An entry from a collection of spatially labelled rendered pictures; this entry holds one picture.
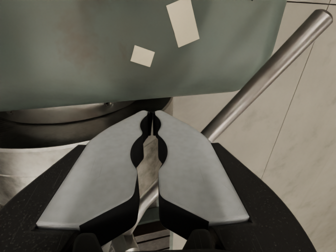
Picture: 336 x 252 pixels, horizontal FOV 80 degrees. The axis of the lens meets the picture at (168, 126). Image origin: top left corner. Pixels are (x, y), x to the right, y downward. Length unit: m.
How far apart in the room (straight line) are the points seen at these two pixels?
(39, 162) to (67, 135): 0.04
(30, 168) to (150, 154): 0.14
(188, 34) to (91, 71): 0.08
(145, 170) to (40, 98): 0.16
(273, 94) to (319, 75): 0.47
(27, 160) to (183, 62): 0.18
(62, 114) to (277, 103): 2.02
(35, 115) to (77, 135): 0.06
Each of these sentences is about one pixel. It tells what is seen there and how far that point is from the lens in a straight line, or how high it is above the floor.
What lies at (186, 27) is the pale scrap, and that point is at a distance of 0.17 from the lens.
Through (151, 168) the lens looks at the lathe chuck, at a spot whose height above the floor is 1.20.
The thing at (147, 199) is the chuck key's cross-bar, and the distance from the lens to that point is 0.19.
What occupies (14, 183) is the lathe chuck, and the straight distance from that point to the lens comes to 0.28.
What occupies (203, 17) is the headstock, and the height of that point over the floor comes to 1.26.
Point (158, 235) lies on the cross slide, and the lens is 0.90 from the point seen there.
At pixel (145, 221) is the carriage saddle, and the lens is 0.89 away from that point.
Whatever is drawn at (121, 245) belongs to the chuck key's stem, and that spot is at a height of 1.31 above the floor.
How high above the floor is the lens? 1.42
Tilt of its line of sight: 56 degrees down
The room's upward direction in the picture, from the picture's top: 155 degrees clockwise
